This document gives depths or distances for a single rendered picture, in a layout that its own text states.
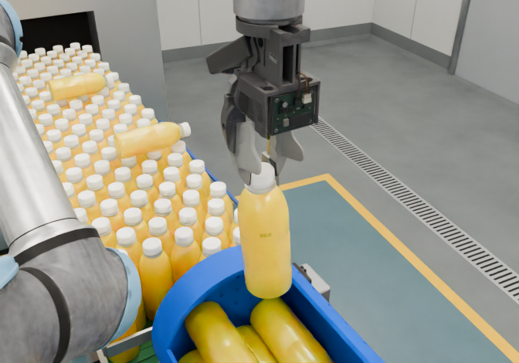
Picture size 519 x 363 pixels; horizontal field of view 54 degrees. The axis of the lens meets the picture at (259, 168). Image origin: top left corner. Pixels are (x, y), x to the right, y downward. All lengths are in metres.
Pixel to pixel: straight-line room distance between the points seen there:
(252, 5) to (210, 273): 0.45
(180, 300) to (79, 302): 0.27
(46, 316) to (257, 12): 0.37
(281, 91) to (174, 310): 0.43
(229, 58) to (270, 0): 0.11
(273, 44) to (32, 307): 0.35
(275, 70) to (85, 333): 0.35
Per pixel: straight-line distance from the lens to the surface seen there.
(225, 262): 0.83
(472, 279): 2.79
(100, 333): 0.63
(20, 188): 0.66
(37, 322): 0.56
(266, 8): 0.52
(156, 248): 1.08
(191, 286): 0.83
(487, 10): 4.96
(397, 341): 2.40
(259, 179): 0.64
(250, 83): 0.55
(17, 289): 0.56
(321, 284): 1.34
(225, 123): 0.59
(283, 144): 0.64
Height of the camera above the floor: 1.79
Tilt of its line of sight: 31 degrees down
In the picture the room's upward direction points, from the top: straight up
